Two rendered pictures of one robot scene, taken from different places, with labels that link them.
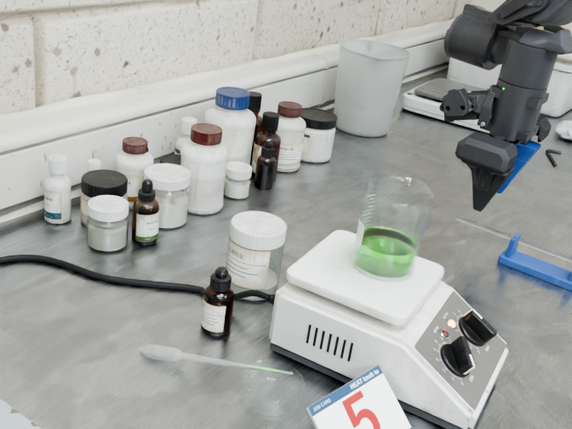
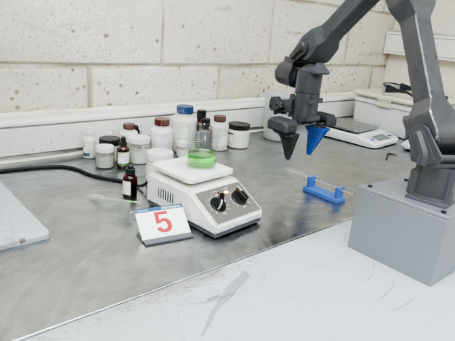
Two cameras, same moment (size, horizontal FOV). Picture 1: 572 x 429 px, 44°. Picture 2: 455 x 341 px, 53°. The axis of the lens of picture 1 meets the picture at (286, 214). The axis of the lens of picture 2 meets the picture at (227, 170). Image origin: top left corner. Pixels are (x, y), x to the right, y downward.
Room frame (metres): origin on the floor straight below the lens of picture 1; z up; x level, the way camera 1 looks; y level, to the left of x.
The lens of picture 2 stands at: (-0.21, -0.40, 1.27)
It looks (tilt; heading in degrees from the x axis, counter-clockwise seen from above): 18 degrees down; 17
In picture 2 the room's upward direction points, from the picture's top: 5 degrees clockwise
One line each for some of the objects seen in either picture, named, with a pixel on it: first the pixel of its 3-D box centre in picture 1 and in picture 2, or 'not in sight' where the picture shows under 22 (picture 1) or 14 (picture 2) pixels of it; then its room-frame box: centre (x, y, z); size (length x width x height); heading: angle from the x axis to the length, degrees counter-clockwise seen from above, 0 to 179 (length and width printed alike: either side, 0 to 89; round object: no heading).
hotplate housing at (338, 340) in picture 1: (384, 321); (200, 192); (0.58, -0.11, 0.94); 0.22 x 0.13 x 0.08; 65
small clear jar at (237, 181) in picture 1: (237, 180); (182, 149); (0.90, 0.07, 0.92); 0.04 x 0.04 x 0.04
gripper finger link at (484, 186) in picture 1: (480, 188); (284, 145); (0.79, -0.22, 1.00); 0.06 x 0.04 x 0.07; 60
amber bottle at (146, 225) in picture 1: (145, 210); (122, 151); (0.74, 0.16, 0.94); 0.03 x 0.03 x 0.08
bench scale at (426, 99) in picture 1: (472, 106); (355, 132); (1.46, -0.35, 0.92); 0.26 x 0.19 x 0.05; 64
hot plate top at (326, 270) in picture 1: (367, 272); (192, 168); (0.59, -0.08, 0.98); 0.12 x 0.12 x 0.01; 65
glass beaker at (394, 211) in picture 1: (391, 229); (203, 147); (0.60, -0.10, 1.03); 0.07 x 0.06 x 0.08; 147
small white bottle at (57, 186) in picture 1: (57, 188); (89, 142); (0.76, 0.27, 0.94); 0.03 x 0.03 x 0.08
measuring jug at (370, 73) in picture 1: (366, 86); (282, 115); (1.30, -0.11, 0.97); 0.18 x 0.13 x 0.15; 5
